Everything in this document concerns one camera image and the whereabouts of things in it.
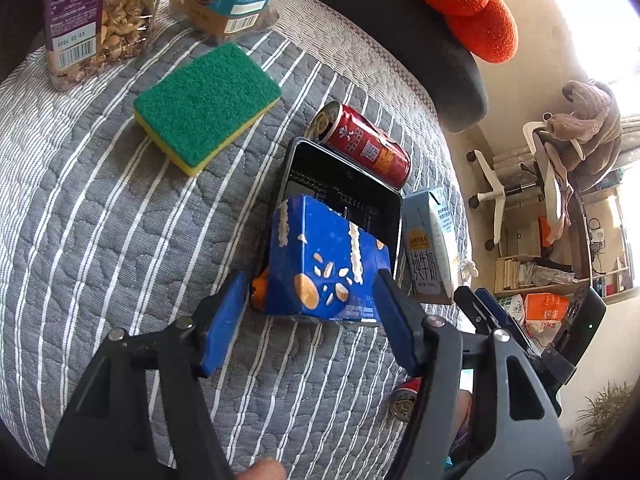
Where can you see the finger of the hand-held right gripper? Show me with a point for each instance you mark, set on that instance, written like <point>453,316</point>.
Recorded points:
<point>472,310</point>
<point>505,317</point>

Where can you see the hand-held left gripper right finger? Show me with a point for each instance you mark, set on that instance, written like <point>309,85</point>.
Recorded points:
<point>397,320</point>

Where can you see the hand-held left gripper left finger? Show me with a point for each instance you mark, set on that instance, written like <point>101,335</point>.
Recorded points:
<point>222,320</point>

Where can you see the crushed red can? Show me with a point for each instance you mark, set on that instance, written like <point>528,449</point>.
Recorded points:
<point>405,395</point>

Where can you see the blue oat print carton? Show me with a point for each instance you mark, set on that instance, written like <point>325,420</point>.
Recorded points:
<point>325,265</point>

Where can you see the red drink can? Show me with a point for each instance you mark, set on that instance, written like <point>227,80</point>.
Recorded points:
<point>365,145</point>

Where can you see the person's left hand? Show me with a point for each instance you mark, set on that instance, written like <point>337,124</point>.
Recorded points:
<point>260,470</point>

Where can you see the white printed bag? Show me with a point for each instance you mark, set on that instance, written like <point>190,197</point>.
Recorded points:
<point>512,310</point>

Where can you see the orange cardboard box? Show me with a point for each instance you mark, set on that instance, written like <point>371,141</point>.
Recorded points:
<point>547,310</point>

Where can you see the small crumpled white tissue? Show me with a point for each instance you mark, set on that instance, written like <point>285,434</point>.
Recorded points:
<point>468,268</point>

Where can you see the wooden book rack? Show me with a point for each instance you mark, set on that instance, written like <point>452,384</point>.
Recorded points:
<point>530,275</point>

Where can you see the small orange item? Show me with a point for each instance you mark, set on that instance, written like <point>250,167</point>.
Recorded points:
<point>260,287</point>

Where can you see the wooden desk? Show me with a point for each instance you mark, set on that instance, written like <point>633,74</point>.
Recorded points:
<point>615,270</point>

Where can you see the light blue milk carton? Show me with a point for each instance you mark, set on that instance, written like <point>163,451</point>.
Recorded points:
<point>430,250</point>

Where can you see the green potted plant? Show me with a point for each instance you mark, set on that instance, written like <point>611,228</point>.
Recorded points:
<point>605,415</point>

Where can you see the flat orange box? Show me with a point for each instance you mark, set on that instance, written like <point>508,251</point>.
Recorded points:
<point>550,230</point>

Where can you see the white office chair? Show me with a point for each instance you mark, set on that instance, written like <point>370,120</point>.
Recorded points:
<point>500,195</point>

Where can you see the beige cloth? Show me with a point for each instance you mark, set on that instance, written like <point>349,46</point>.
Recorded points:
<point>564,200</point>

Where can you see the black plastic tray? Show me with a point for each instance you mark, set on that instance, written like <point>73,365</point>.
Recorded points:
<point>345,180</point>

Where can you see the brown fleece blanket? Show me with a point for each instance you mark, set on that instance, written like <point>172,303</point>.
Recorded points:
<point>595,125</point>

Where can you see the yellow green sponge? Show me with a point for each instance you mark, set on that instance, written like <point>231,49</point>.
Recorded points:
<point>205,105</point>

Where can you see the purple label nut jar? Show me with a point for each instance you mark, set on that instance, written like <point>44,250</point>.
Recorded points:
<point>100,20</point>

